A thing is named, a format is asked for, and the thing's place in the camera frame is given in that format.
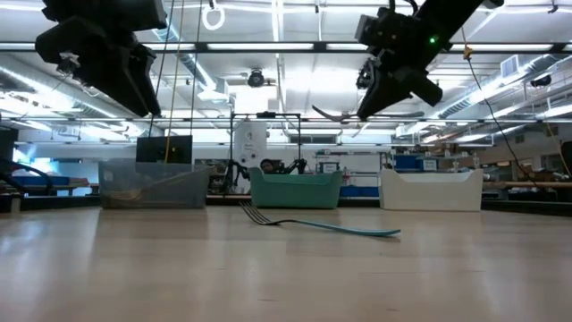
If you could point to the person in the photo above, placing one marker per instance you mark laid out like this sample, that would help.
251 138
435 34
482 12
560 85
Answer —
267 165

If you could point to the black metal frame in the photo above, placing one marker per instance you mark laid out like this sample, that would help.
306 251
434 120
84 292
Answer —
266 115

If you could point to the blue crate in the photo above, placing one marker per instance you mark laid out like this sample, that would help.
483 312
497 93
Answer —
359 192

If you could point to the teal plastic bin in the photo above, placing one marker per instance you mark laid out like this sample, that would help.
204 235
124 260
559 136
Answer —
295 190

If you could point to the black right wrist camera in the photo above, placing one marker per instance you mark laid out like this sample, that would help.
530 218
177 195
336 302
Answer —
386 29

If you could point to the black ceiling device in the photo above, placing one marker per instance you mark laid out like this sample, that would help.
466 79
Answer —
540 80

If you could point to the small framed sign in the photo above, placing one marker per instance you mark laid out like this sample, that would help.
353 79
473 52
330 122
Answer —
329 168

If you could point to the silver ceiling duct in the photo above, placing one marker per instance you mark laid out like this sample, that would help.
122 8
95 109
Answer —
196 69

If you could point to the black background robot arm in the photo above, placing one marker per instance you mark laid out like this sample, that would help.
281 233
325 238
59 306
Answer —
239 170
295 165

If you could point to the black table edge rail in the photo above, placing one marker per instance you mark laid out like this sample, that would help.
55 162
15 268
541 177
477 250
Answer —
523 208

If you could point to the black equipment box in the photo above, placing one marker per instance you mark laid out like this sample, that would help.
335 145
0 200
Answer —
8 147

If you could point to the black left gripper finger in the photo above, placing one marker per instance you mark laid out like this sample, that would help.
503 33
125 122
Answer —
120 89
149 85

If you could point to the black monitor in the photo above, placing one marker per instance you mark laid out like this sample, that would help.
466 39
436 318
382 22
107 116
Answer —
154 149

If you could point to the blue storage box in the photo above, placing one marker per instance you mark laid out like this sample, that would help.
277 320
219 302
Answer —
406 163

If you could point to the black overhead light bar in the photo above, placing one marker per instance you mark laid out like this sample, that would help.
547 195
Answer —
259 47

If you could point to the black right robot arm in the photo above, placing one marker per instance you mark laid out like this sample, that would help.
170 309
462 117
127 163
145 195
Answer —
451 22

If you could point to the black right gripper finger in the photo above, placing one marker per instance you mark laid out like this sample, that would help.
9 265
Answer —
380 96

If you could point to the wooden workbench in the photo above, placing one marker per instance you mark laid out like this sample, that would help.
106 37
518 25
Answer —
527 184

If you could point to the translucent grey plastic bin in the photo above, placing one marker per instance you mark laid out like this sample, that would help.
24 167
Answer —
134 183

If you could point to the white plastic bin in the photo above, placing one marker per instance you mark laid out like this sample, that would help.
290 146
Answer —
429 192

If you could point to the white pillar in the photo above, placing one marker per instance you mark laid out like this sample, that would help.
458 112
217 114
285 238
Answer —
250 143

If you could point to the black ceiling camera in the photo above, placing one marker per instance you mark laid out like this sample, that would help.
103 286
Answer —
256 79
364 78

